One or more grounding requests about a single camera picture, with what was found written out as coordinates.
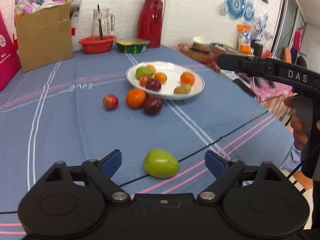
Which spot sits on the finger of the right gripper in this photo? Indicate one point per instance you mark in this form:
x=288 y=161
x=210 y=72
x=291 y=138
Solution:
x=232 y=63

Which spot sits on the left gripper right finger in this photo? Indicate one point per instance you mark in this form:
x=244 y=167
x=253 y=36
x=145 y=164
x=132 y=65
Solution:
x=229 y=175

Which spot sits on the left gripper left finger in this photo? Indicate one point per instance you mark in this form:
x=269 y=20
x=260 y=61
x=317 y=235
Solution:
x=97 y=174

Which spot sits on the large orange front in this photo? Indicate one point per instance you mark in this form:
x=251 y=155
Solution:
x=187 y=78

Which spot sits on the large orange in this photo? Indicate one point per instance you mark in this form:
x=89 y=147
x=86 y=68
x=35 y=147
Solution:
x=135 y=98
x=187 y=78

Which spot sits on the brown kiwi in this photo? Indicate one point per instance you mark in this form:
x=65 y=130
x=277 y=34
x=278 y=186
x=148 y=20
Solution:
x=186 y=88
x=179 y=90

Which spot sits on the green fruit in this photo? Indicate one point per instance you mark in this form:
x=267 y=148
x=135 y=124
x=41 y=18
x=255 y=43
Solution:
x=141 y=71
x=161 y=164

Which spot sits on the small red apple back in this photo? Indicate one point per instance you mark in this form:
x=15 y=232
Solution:
x=110 y=102

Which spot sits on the small red apple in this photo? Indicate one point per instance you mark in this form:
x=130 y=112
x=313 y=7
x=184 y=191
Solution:
x=144 y=79
x=110 y=102

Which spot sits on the small yellow orange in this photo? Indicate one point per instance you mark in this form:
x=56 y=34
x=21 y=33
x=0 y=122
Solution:
x=152 y=68

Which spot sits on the large orange back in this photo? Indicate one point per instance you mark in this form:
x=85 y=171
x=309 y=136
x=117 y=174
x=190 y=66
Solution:
x=135 y=98

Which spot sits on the dark plum front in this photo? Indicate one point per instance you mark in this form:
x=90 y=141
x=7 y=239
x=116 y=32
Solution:
x=153 y=84

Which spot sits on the dark plum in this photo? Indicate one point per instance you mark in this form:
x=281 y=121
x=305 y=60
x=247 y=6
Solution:
x=152 y=105
x=153 y=84

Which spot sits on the small red apple front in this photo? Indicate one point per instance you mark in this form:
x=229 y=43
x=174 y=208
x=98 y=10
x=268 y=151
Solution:
x=144 y=79

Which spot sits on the person's right hand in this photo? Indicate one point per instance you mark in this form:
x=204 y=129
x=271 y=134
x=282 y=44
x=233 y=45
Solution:
x=300 y=138

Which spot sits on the white paper cup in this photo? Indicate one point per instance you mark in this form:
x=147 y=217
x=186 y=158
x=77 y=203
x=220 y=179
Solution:
x=201 y=40

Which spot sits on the blue paper fan decorations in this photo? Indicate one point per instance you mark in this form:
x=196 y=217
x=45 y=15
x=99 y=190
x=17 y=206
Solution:
x=239 y=9

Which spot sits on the blue striped tablecloth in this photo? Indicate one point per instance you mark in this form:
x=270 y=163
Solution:
x=56 y=113

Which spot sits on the red thermos jug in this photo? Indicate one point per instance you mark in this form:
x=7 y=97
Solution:
x=150 y=22

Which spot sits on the green instant noodle bowl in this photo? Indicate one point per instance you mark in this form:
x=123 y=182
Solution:
x=132 y=45

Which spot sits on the red plastic basket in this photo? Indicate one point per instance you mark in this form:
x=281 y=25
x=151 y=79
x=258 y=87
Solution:
x=94 y=45

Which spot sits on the glass pitcher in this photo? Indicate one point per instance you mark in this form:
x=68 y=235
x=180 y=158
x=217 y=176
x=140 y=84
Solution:
x=103 y=23

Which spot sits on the pink tote bag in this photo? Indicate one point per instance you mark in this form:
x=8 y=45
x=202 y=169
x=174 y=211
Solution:
x=9 y=60

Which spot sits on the black stirrer in pitcher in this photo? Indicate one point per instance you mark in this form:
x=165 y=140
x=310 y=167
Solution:
x=100 y=22

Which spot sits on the cardboard box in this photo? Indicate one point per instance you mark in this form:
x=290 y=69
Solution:
x=44 y=37

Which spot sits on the floral cloth in box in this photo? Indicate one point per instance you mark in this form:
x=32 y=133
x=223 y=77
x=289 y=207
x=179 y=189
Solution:
x=23 y=7

